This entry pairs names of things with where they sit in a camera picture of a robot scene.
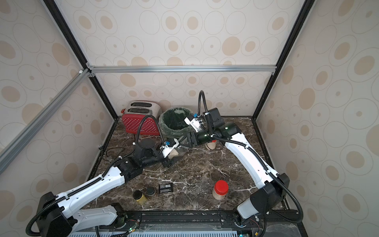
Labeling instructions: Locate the black trash bin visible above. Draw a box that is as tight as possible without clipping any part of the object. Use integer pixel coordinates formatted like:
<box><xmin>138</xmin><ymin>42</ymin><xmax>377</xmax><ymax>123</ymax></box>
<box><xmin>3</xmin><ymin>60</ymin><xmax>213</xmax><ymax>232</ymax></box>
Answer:
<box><xmin>166</xmin><ymin>135</ymin><xmax>186</xmax><ymax>144</ymax></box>

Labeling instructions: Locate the clear oatmeal jar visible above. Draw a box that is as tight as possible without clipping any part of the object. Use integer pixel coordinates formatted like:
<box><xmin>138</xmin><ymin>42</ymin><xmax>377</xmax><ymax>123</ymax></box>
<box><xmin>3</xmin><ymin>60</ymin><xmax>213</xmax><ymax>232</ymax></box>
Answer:
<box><xmin>168</xmin><ymin>146</ymin><xmax>189</xmax><ymax>163</ymax></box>

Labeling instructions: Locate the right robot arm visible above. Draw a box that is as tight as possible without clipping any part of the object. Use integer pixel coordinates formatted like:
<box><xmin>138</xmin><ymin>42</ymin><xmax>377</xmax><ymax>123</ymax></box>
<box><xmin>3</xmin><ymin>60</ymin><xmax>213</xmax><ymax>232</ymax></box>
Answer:
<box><xmin>178</xmin><ymin>122</ymin><xmax>304</xmax><ymax>225</ymax></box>

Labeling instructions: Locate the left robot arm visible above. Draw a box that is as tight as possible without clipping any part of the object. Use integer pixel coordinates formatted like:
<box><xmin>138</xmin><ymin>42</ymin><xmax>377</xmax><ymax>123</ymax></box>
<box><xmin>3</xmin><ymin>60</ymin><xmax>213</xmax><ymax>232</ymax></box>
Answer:
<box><xmin>26</xmin><ymin>147</ymin><xmax>182</xmax><ymax>237</ymax></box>

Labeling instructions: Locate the far red-lid oatmeal jar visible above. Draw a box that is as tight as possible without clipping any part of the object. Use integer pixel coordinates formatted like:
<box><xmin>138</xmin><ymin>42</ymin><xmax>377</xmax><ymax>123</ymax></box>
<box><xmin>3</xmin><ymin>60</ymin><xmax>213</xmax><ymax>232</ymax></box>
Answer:
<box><xmin>206</xmin><ymin>140</ymin><xmax>217</xmax><ymax>151</ymax></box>

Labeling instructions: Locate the red-lid oatmeal jar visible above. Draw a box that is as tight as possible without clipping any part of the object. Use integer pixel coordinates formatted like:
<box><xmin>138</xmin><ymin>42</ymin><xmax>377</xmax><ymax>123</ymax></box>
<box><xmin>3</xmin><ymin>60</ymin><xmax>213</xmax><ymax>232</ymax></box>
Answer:
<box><xmin>212</xmin><ymin>180</ymin><xmax>229</xmax><ymax>200</ymax></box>
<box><xmin>206</xmin><ymin>140</ymin><xmax>217</xmax><ymax>151</ymax></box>

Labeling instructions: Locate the near red-lid oatmeal jar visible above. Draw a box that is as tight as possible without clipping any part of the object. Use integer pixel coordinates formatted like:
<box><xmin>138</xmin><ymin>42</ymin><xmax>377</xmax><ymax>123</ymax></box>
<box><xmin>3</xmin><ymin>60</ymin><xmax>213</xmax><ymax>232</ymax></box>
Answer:
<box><xmin>212</xmin><ymin>180</ymin><xmax>229</xmax><ymax>200</ymax></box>

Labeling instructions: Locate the small black box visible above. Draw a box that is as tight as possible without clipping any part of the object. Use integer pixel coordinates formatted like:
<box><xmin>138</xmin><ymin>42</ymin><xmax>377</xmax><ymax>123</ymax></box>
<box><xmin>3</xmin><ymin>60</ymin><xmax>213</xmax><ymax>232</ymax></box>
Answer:
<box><xmin>159</xmin><ymin>183</ymin><xmax>174</xmax><ymax>194</ymax></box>

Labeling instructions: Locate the yellow spice jar black lid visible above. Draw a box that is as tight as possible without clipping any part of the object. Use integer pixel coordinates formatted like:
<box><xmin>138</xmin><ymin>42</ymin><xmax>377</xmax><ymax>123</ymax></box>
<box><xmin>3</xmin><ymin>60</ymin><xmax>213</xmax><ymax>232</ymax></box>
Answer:
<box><xmin>133</xmin><ymin>190</ymin><xmax>148</xmax><ymax>205</ymax></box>

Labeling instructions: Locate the red toaster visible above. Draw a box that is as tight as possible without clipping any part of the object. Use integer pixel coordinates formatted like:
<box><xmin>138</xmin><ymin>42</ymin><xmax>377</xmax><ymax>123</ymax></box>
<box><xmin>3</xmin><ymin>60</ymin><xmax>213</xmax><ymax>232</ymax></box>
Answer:
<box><xmin>121</xmin><ymin>100</ymin><xmax>162</xmax><ymax>135</ymax></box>

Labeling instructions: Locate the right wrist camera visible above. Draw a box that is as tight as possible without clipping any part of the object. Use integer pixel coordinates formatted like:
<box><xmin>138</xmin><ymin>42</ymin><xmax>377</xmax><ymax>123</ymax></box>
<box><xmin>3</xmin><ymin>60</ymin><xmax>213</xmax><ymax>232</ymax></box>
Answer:
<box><xmin>184</xmin><ymin>107</ymin><xmax>225</xmax><ymax>132</ymax></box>

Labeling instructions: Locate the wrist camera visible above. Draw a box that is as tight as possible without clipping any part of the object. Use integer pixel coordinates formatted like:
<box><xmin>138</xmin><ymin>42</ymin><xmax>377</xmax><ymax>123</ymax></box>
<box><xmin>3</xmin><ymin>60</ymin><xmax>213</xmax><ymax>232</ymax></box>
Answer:
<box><xmin>161</xmin><ymin>138</ymin><xmax>180</xmax><ymax>158</ymax></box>
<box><xmin>184</xmin><ymin>107</ymin><xmax>225</xmax><ymax>132</ymax></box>

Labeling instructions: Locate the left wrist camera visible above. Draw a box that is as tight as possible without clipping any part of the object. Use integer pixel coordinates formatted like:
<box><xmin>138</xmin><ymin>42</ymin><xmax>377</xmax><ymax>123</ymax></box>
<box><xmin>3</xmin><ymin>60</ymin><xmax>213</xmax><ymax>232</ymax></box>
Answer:
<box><xmin>161</xmin><ymin>138</ymin><xmax>180</xmax><ymax>158</ymax></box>

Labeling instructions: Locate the horizontal aluminium rail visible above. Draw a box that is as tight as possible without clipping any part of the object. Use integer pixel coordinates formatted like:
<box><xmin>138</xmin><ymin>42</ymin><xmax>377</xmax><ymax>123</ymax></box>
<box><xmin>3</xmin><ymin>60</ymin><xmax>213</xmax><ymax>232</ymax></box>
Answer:
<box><xmin>86</xmin><ymin>64</ymin><xmax>277</xmax><ymax>74</ymax></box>

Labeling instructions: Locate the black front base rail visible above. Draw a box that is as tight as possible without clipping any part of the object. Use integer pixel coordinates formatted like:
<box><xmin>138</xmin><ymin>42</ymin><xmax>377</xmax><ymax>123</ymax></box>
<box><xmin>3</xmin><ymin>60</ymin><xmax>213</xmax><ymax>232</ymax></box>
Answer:
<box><xmin>51</xmin><ymin>209</ymin><xmax>309</xmax><ymax>237</ymax></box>

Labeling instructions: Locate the left diagonal aluminium rail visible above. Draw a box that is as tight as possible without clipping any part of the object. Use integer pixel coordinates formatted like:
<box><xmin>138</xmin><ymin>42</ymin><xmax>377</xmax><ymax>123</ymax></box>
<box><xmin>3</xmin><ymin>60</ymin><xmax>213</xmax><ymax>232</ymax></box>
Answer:
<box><xmin>1</xmin><ymin>69</ymin><xmax>90</xmax><ymax>173</ymax></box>

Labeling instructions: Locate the right black frame post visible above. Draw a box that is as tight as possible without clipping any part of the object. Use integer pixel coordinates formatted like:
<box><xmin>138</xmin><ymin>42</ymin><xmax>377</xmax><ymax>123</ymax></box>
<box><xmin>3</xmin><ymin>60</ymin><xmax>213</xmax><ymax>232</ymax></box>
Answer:
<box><xmin>252</xmin><ymin>0</ymin><xmax>315</xmax><ymax>121</ymax></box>

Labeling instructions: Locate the black frame post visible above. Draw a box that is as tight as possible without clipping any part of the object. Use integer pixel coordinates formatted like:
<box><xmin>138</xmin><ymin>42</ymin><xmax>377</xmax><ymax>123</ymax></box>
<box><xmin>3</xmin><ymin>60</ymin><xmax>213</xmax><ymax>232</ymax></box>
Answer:
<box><xmin>252</xmin><ymin>0</ymin><xmax>315</xmax><ymax>121</ymax></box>
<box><xmin>42</xmin><ymin>0</ymin><xmax>118</xmax><ymax>120</ymax></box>

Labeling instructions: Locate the left black frame post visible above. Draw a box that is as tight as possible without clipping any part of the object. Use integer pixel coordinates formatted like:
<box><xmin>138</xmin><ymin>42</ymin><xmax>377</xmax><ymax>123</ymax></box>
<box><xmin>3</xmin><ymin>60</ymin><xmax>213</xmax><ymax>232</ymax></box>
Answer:
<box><xmin>42</xmin><ymin>0</ymin><xmax>118</xmax><ymax>120</ymax></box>

